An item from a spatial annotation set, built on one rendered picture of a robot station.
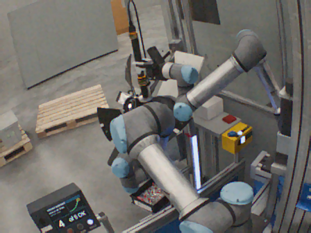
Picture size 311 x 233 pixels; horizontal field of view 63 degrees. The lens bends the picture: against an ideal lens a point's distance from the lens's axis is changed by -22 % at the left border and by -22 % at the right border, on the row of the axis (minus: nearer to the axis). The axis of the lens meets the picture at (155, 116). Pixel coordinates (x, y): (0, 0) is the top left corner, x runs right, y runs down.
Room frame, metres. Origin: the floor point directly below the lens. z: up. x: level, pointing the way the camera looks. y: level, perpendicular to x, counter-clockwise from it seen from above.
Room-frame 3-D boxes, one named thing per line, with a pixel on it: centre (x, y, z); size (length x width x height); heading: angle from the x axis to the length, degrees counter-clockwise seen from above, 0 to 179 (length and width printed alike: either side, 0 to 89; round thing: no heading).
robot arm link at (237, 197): (0.67, -0.21, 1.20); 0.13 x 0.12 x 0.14; 120
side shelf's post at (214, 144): (1.85, -0.38, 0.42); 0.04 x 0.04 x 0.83; 31
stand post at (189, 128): (1.76, -0.19, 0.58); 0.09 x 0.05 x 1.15; 31
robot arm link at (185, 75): (1.26, -0.16, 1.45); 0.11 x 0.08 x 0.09; 41
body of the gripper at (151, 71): (1.38, -0.05, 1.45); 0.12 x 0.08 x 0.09; 41
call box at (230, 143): (1.31, -0.41, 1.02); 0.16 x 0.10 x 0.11; 121
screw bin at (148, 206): (1.22, 0.08, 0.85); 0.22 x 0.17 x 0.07; 135
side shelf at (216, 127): (1.85, -0.38, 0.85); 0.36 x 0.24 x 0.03; 31
